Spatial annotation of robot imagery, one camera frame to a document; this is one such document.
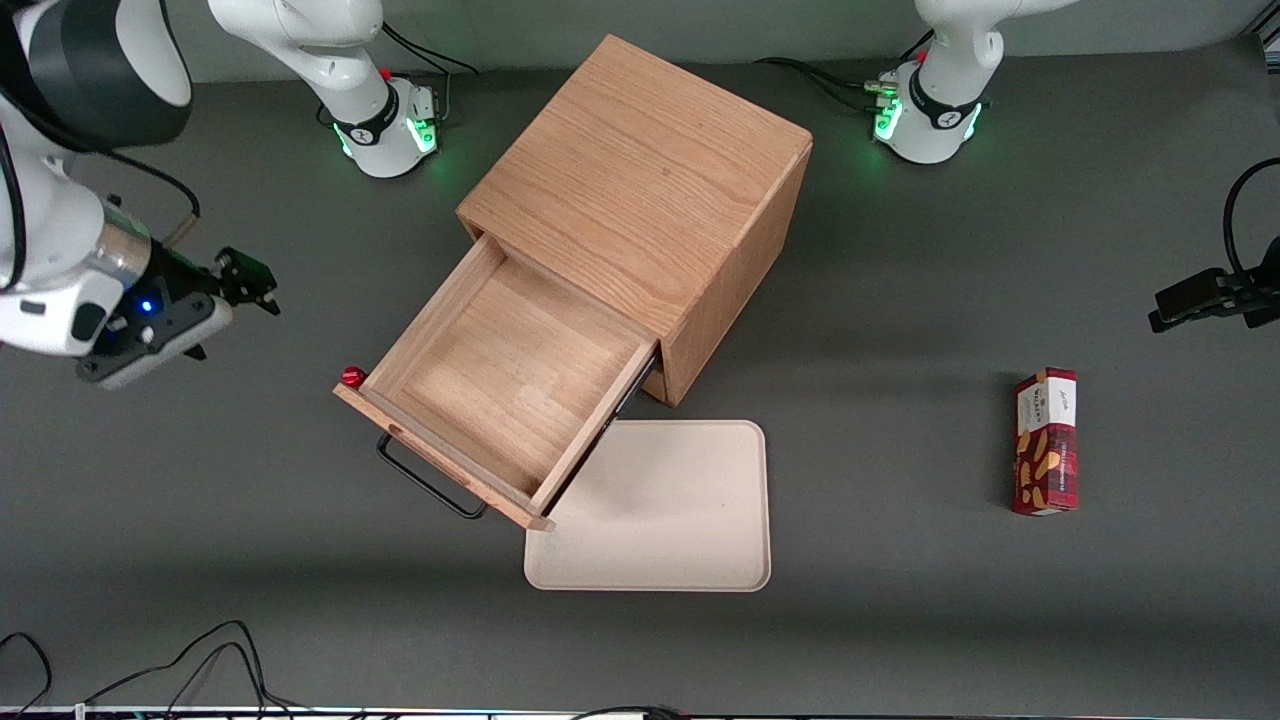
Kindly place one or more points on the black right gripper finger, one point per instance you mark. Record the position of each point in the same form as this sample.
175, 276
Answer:
245, 272
270, 302

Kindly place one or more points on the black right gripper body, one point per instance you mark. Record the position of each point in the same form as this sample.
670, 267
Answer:
183, 279

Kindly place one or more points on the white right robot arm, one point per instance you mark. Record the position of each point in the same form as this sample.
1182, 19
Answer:
60, 230

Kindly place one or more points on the wooden drawer cabinet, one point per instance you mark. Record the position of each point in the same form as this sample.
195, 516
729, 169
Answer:
640, 170

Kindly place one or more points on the small red cola bottle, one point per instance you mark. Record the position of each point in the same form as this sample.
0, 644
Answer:
352, 377

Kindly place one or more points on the beige plastic tray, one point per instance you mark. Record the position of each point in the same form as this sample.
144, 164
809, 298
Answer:
680, 510

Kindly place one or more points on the red snack box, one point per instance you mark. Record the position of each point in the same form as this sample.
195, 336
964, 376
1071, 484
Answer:
1045, 450

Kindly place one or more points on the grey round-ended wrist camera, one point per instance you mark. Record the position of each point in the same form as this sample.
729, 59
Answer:
150, 348

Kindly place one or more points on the black camera clamp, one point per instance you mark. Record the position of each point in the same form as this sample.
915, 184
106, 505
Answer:
1200, 298

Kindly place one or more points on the grey metal frame bar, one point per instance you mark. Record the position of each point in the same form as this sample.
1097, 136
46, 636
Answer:
1272, 38

